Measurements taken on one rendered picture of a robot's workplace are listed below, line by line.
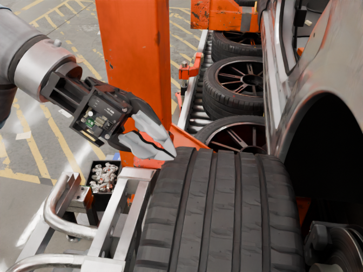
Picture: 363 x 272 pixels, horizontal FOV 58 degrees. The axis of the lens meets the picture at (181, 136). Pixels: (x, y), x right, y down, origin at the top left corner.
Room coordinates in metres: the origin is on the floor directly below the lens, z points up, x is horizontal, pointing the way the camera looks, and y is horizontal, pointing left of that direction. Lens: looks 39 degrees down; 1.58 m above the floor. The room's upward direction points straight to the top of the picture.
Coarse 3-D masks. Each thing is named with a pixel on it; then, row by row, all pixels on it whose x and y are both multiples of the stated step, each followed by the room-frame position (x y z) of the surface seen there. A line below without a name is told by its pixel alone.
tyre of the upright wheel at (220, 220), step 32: (192, 160) 0.45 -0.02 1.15; (224, 160) 0.44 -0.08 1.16; (256, 160) 0.47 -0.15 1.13; (160, 192) 0.34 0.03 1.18; (192, 192) 0.35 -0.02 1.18; (224, 192) 0.35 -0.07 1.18; (256, 192) 0.35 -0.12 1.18; (288, 192) 0.35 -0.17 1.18; (160, 224) 0.29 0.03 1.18; (192, 224) 0.29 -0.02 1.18; (224, 224) 0.29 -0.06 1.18; (256, 224) 0.29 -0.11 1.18; (288, 224) 0.28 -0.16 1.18; (160, 256) 0.24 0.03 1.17; (192, 256) 0.24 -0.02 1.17; (224, 256) 0.24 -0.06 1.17; (256, 256) 0.24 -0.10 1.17; (288, 256) 0.24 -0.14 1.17
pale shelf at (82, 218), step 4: (108, 156) 1.22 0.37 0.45; (112, 156) 1.22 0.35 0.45; (100, 212) 0.87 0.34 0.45; (104, 212) 0.87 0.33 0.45; (80, 216) 0.84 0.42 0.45; (84, 216) 0.84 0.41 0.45; (100, 216) 0.84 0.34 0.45; (80, 220) 0.83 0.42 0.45; (84, 220) 0.83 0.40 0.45; (88, 220) 0.83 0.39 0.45; (100, 220) 0.83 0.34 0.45; (80, 224) 0.81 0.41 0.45; (84, 224) 0.81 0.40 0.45; (88, 224) 0.81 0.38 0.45
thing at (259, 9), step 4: (260, 0) 2.24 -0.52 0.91; (264, 0) 2.18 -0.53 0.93; (268, 0) 2.02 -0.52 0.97; (260, 4) 2.17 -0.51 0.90; (264, 4) 2.10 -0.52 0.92; (256, 8) 2.44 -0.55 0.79; (260, 8) 2.12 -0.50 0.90; (264, 8) 2.04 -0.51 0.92; (260, 12) 2.06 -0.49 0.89; (260, 16) 2.03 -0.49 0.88; (260, 20) 2.03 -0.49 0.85
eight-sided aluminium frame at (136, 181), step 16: (128, 176) 0.44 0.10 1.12; (144, 176) 0.44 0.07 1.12; (128, 192) 0.42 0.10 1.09; (144, 192) 0.40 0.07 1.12; (112, 208) 0.36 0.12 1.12; (144, 208) 0.38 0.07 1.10; (112, 224) 0.33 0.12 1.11; (128, 224) 0.33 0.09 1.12; (96, 240) 0.30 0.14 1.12; (112, 240) 0.32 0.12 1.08; (128, 240) 0.30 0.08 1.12; (96, 256) 0.27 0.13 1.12; (128, 256) 0.28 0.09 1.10
